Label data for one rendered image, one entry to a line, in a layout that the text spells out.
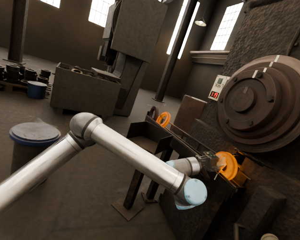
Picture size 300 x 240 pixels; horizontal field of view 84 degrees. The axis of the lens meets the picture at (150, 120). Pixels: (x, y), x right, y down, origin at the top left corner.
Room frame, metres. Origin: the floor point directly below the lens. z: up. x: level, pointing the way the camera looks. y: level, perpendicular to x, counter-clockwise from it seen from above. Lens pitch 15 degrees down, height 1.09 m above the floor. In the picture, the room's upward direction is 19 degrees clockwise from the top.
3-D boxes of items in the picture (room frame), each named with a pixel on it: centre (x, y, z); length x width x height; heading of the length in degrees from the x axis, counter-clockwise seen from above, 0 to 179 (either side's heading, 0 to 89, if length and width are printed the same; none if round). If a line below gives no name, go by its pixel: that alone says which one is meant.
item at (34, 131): (1.11, 0.78, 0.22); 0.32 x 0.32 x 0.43
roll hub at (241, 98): (0.81, -0.39, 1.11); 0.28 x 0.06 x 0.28; 26
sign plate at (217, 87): (1.21, -0.43, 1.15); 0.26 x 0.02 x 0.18; 26
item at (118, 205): (1.16, -0.04, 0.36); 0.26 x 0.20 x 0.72; 61
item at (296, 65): (0.85, -0.48, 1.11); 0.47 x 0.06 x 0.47; 26
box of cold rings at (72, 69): (3.04, 1.33, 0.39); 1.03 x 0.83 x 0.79; 120
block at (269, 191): (0.65, -0.60, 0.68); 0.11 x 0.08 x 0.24; 116
